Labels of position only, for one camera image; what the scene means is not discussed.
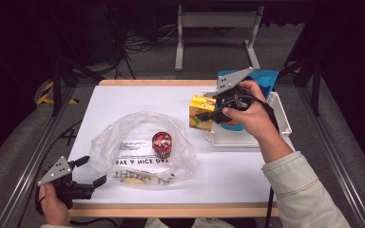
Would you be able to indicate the white table mat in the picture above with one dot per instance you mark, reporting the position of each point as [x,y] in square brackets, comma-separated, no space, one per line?
[228,177]

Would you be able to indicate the clear plastic shopping bag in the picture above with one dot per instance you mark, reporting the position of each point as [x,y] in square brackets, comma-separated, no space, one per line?
[107,148]

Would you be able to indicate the person's pale clothing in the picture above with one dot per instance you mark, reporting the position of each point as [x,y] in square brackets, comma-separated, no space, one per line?
[202,224]

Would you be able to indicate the yellow drink carton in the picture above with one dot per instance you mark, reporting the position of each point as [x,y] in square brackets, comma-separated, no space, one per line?
[201,106]

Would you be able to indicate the black tripod stand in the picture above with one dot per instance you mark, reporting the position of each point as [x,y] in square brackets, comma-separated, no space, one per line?
[315,85]
[56,85]

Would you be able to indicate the person's right hand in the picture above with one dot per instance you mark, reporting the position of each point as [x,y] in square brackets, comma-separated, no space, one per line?
[256,117]

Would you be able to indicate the white plastic tray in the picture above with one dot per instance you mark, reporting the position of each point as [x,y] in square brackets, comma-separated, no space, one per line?
[234,139]

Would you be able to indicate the aluminium floor rail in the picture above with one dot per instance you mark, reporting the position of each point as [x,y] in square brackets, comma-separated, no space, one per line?
[332,152]
[31,171]

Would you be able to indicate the grey metal stand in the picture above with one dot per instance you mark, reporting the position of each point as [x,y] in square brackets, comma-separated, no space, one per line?
[217,19]

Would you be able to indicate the person's left hand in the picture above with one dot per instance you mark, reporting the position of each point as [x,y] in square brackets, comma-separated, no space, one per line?
[53,209]

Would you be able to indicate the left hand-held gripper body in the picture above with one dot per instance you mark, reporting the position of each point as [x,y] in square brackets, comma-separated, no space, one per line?
[56,171]

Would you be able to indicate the yellow black hazard tape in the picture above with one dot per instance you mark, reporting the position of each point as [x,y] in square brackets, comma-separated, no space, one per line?
[46,91]

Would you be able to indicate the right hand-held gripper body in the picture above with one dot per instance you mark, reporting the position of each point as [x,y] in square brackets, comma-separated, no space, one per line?
[229,80]

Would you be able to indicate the red round can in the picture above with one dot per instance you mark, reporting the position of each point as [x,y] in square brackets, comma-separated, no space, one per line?
[161,142]

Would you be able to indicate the blue snack pouch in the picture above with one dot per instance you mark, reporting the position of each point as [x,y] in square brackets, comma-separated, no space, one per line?
[266,80]

